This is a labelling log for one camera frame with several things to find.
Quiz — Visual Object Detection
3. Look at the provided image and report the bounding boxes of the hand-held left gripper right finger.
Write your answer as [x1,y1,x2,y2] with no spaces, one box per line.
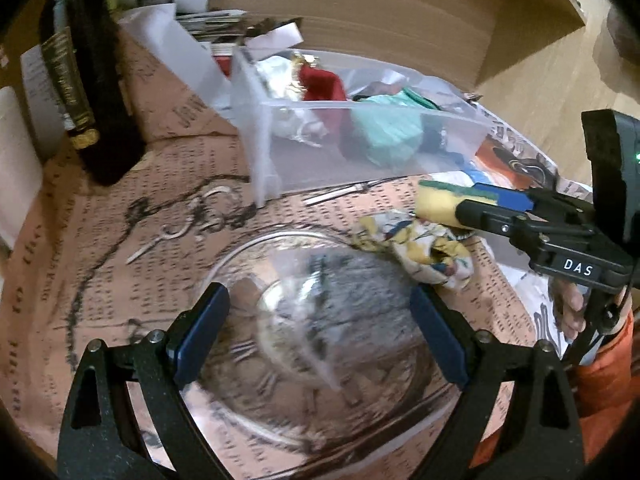
[409,285,586,480]

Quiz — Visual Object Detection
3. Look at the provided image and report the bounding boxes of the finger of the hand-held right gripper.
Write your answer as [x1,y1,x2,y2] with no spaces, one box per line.
[457,199,533,246]
[471,183,538,213]

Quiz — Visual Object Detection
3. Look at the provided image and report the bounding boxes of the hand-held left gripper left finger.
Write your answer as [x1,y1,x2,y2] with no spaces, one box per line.
[57,282,231,480]

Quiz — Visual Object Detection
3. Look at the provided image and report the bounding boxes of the yellow sponge green scouring pad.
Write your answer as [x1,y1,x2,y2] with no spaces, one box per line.
[417,180,497,227]

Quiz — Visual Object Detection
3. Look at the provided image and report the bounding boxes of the person's right forearm orange sleeve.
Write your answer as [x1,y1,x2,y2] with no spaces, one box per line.
[470,305,640,468]

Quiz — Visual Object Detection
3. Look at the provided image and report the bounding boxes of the person's right hand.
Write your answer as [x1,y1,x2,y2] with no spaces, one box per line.
[549,277,592,343]

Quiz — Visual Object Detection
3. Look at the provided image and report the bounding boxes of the colourful printed paper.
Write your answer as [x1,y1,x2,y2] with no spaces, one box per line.
[474,109,562,197]

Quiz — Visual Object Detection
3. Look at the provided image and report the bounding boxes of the floral yellow white cloth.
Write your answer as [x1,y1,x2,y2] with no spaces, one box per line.
[357,210,475,291]

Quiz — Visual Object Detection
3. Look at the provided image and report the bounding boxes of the dark cloth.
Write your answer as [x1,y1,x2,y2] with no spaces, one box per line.
[420,112,463,157]

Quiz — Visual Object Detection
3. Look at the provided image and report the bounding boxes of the newsprint pattern tablecloth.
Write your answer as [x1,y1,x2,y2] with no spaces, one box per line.
[0,35,568,463]

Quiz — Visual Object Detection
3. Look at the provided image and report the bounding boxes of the metal scissors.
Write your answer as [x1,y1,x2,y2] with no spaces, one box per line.
[125,185,242,266]

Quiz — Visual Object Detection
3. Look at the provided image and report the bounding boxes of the clear glass bowl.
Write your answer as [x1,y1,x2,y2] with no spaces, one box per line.
[180,230,461,456]

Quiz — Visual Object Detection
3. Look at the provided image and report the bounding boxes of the teal cloth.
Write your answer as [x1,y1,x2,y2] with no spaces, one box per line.
[349,87,427,167]

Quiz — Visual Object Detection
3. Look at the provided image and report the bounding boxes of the clear plastic storage bin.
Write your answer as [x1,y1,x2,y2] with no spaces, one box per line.
[231,49,493,209]

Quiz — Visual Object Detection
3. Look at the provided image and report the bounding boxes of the red cloth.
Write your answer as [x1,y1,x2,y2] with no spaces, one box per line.
[299,66,352,133]

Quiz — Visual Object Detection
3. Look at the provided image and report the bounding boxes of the white paper sheet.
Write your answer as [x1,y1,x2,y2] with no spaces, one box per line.
[0,86,45,251]

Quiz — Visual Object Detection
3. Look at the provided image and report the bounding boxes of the white silver cloth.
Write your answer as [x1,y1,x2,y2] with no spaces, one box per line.
[257,54,307,103]

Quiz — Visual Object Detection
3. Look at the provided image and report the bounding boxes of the dark bottle with gold label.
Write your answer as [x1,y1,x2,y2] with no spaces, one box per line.
[41,0,149,187]

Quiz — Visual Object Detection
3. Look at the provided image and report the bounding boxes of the translucent white plastic sheet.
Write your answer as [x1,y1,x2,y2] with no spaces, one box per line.
[116,4,237,122]

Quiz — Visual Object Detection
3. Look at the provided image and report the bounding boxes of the white paper strip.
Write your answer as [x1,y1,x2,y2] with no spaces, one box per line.
[244,21,304,50]

